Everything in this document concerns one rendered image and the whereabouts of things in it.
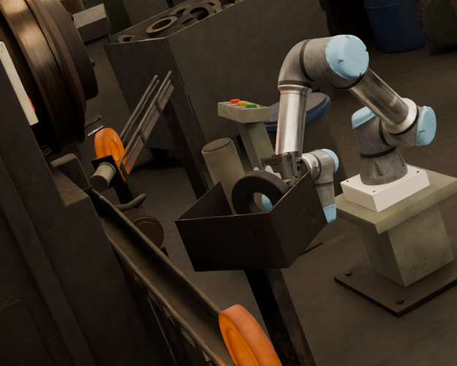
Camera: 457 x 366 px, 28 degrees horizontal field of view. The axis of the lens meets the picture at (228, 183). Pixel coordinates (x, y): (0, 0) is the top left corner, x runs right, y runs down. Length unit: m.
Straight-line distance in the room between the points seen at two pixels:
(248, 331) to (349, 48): 1.18
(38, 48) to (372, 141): 1.13
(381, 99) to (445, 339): 0.70
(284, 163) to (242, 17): 2.62
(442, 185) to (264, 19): 2.22
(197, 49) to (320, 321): 2.04
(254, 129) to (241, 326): 1.92
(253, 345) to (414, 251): 1.56
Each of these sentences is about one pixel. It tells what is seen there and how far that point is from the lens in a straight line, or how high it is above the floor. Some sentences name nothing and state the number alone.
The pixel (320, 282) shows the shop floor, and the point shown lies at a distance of 3.21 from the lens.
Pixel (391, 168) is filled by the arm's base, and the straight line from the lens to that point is 2.87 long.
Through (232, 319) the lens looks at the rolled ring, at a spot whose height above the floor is 0.76.
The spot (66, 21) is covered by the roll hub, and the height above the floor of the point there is 1.20.
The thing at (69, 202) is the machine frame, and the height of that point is 0.87.
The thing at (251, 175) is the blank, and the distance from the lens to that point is 2.10.
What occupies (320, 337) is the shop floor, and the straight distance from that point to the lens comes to 2.89.
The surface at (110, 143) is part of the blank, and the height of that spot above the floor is 0.73.
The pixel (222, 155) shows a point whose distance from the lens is 3.23.
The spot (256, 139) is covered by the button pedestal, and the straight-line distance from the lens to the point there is 3.32.
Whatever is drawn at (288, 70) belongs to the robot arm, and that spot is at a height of 0.84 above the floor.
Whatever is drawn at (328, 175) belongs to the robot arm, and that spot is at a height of 0.59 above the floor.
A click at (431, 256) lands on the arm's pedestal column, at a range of 2.99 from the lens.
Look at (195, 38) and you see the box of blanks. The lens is 4.62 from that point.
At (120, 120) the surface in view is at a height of 0.32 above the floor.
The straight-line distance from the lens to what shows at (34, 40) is 2.21.
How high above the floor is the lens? 1.42
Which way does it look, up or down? 18 degrees down
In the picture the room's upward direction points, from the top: 21 degrees counter-clockwise
